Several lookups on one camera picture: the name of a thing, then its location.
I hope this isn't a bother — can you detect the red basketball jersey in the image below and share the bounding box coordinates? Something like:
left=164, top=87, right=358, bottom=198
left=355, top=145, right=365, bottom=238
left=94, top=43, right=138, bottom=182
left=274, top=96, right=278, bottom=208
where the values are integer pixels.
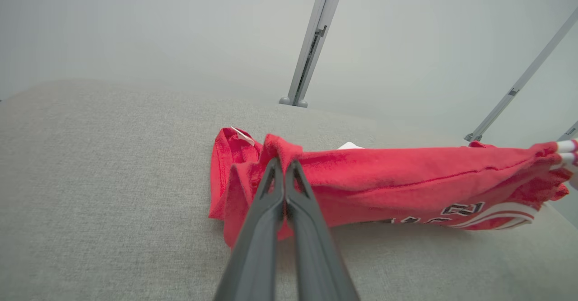
left=208, top=127, right=578, bottom=248

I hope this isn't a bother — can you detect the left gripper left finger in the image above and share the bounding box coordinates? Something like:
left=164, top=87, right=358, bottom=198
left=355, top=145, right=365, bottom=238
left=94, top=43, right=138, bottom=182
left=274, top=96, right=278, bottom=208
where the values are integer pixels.
left=213, top=158, right=286, bottom=301

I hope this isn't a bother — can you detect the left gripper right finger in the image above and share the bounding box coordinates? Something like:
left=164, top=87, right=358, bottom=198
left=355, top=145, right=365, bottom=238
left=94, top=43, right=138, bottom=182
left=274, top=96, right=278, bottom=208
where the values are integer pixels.
left=285, top=160, right=362, bottom=301

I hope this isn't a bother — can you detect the grey partition door post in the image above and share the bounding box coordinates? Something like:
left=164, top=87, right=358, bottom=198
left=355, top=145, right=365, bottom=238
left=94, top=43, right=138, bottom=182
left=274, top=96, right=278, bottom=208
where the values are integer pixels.
left=284, top=0, right=349, bottom=107

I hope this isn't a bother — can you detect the grey slanted partition post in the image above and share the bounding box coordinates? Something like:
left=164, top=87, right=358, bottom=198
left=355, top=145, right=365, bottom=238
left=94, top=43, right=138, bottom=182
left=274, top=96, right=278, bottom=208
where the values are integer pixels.
left=464, top=6, right=578, bottom=143
left=557, top=120, right=578, bottom=141

